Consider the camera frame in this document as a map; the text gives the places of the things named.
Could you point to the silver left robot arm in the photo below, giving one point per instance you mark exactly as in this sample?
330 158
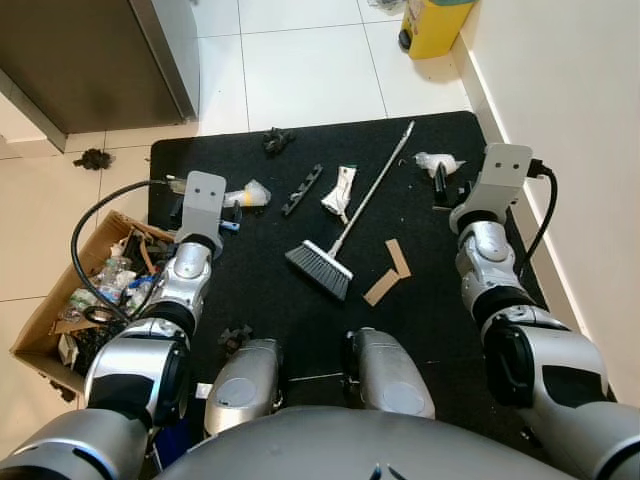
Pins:
180 280

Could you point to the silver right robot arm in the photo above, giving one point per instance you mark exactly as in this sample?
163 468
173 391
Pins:
490 260

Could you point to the crushed white plastic bottle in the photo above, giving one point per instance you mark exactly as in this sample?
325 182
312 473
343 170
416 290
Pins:
440 162

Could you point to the black plastic strip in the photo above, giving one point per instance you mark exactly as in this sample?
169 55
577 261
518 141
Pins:
302 190

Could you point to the brown cardboard strip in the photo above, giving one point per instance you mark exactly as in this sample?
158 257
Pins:
400 257
380 290

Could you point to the black crumpled scrap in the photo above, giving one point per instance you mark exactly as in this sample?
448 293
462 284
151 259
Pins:
235 338
93 158
277 141

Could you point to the white squeezed tube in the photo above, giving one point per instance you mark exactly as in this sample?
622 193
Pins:
340 190

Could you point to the yellow wheeled bin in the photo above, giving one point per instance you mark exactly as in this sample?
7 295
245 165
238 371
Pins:
435 30

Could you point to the silver left robot leg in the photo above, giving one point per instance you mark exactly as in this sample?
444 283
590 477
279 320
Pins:
245 385

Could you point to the silver robot leg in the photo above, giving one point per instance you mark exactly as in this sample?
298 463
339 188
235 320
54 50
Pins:
395 375
245 385

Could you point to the silver right robot leg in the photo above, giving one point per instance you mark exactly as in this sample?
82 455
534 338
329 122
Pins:
395 375

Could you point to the brown cardboard rubbish box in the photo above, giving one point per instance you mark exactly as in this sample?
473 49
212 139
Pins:
40 330

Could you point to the grey robot torso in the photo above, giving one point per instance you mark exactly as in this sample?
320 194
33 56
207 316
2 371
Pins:
370 450

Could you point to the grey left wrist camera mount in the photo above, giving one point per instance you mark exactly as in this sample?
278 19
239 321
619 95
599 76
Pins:
205 200

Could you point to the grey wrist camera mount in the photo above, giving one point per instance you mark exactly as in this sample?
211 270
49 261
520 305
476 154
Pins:
205 200
505 170

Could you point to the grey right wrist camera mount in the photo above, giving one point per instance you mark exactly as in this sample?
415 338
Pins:
505 170

